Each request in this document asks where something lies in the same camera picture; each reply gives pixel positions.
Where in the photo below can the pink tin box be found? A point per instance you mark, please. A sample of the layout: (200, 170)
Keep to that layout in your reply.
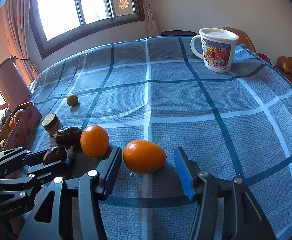
(23, 132)

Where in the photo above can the brown leather armchair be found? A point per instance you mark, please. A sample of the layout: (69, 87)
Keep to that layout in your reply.
(246, 40)

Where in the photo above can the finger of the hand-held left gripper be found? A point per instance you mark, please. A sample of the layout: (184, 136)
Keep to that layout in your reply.
(50, 170)
(18, 155)

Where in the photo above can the white printed mug with lid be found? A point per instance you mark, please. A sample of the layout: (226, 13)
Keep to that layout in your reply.
(218, 52)

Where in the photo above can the dark brown date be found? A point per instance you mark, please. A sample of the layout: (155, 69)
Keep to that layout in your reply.
(54, 155)
(68, 135)

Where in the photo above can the round black stool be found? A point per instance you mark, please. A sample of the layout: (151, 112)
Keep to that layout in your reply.
(178, 33)

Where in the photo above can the brown leather sofa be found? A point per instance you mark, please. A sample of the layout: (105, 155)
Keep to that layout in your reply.
(286, 63)

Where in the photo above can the pink electric kettle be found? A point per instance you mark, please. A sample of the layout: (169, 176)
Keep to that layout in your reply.
(13, 85)

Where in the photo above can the red paper window decal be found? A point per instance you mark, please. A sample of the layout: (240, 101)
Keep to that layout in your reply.
(124, 3)

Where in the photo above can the pink patterned curtain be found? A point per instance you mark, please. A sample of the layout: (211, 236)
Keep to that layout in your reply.
(15, 30)

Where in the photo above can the blue plaid tablecloth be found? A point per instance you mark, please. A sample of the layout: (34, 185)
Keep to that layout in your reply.
(186, 105)

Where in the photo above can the sliding glass window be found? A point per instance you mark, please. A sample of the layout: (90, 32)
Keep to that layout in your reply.
(60, 5)

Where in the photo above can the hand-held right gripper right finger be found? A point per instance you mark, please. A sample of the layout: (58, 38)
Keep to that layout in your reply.
(184, 172)

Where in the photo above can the red cloth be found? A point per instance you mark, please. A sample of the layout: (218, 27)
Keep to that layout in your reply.
(263, 56)

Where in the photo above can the pale pink curtain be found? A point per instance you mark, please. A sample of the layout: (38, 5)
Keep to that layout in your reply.
(151, 22)

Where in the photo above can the orange kumquat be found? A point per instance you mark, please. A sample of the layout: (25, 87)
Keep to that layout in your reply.
(143, 156)
(94, 141)

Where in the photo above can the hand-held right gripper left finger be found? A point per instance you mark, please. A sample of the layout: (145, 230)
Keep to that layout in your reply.
(109, 172)

